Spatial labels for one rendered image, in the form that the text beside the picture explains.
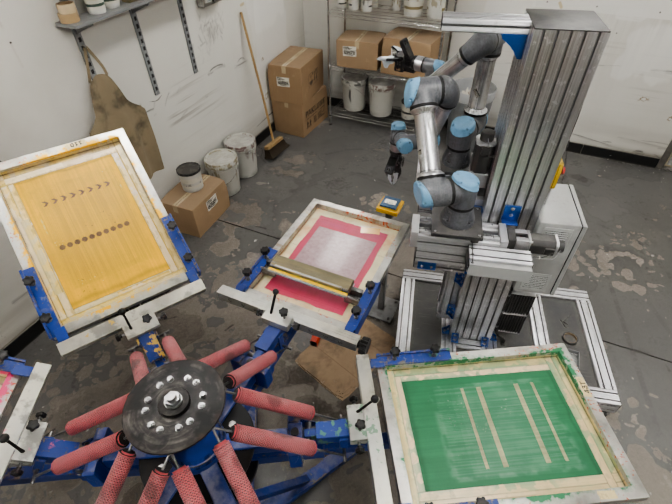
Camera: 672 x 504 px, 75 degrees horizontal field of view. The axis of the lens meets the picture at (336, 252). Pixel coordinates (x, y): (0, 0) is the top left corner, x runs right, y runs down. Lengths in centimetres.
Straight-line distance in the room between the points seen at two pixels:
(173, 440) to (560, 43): 179
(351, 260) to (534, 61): 116
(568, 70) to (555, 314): 180
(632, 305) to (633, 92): 225
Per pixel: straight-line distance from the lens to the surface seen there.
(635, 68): 518
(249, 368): 160
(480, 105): 240
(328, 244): 230
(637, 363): 353
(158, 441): 140
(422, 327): 291
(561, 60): 190
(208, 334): 323
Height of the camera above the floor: 251
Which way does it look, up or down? 44 degrees down
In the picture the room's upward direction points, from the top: 1 degrees counter-clockwise
